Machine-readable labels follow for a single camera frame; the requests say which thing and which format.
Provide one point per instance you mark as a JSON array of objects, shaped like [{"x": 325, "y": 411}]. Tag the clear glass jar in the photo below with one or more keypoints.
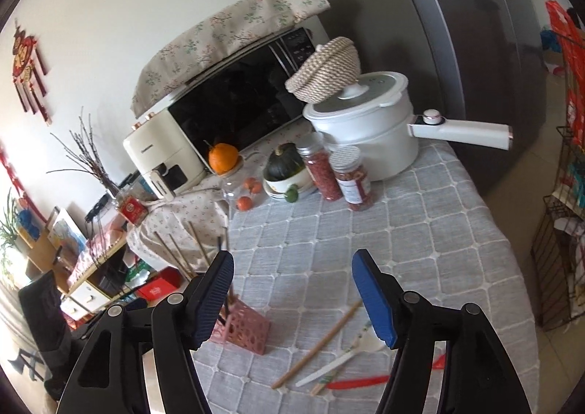
[{"x": 233, "y": 190}]

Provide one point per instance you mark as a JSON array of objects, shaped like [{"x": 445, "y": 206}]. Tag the jar of red dates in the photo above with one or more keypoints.
[{"x": 354, "y": 181}]

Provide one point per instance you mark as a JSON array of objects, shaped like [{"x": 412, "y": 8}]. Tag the small tomatoes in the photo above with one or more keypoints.
[{"x": 252, "y": 185}]

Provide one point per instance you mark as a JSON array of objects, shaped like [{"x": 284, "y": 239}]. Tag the floral microwave cover cloth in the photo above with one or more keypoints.
[{"x": 219, "y": 39}]

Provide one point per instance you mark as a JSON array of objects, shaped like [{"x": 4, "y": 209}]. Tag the red wall ornament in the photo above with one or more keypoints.
[{"x": 27, "y": 62}]

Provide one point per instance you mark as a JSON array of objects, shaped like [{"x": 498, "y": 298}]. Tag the black chair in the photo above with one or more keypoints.
[{"x": 43, "y": 327}]

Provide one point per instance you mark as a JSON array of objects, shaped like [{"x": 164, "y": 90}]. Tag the wooden shelf unit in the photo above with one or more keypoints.
[{"x": 82, "y": 277}]

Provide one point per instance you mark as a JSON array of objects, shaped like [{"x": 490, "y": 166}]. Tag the small-print floral cloth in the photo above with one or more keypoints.
[{"x": 178, "y": 217}]

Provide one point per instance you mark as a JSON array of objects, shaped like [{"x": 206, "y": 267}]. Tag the red cardboard box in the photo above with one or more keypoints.
[{"x": 157, "y": 288}]

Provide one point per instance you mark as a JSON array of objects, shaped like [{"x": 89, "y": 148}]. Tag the grey refrigerator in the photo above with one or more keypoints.
[{"x": 457, "y": 53}]

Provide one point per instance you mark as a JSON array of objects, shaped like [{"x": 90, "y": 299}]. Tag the green houseplant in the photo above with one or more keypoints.
[{"x": 9, "y": 235}]

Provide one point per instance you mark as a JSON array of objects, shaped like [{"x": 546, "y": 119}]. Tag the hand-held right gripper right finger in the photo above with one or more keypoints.
[{"x": 377, "y": 299}]

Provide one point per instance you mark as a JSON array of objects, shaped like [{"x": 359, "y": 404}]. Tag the white dish with green knob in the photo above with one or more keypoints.
[{"x": 285, "y": 194}]

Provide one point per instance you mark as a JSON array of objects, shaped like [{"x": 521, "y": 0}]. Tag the red tin box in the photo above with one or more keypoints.
[{"x": 133, "y": 210}]

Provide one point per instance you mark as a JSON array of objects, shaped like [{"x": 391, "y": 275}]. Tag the white plastic spoon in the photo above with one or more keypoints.
[{"x": 365, "y": 345}]

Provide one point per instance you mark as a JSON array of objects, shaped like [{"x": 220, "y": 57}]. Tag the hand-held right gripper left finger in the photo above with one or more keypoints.
[{"x": 212, "y": 299}]

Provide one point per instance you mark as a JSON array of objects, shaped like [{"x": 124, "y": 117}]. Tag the large orange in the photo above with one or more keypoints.
[{"x": 224, "y": 158}]

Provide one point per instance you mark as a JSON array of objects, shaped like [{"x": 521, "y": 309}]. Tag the dried branches in vase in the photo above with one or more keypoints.
[{"x": 91, "y": 158}]

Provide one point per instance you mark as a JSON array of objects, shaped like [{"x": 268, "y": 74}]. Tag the red plastic spoon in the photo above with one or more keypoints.
[{"x": 356, "y": 382}]

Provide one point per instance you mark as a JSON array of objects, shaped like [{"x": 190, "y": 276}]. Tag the black microwave oven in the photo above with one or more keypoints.
[{"x": 237, "y": 107}]

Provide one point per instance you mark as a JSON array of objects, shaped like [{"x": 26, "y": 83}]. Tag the grey checked tablecloth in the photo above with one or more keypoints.
[{"x": 388, "y": 235}]

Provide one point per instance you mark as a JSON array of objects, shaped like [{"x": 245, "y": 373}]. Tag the red plastic bag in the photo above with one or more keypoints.
[{"x": 569, "y": 57}]

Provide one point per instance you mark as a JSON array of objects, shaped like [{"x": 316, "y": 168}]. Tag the wooden chopstick with green print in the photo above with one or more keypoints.
[{"x": 320, "y": 385}]

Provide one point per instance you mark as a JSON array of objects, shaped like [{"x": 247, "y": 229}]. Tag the pink perforated utensil holder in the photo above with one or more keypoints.
[{"x": 247, "y": 331}]

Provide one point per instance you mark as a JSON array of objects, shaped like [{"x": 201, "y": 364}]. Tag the tall jar of goji berries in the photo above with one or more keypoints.
[{"x": 322, "y": 171}]

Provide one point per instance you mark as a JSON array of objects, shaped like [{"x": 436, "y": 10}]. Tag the cream air fryer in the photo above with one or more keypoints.
[{"x": 155, "y": 153}]

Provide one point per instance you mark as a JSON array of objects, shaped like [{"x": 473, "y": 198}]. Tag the dark green squash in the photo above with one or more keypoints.
[{"x": 283, "y": 162}]

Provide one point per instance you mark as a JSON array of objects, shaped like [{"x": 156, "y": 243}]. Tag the small tangerine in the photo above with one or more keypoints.
[{"x": 244, "y": 203}]

